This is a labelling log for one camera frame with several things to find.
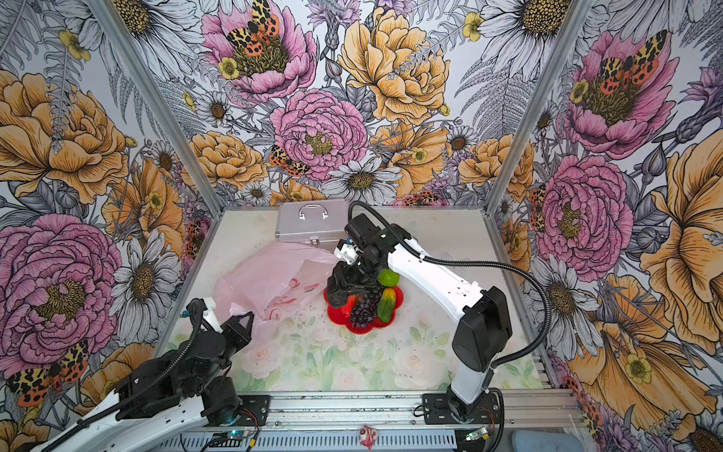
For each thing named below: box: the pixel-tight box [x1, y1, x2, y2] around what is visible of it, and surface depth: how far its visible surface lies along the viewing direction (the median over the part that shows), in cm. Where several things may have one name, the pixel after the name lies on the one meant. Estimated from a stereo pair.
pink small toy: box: [358, 424, 378, 452], surface depth 69 cm
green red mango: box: [377, 287, 397, 323], surface depth 89 cm
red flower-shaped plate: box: [322, 286, 404, 335], surface depth 90 cm
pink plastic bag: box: [213, 242, 338, 342], surface depth 82 cm
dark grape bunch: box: [350, 290, 383, 329], surface depth 90 cm
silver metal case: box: [274, 198, 350, 247], surface depth 99 cm
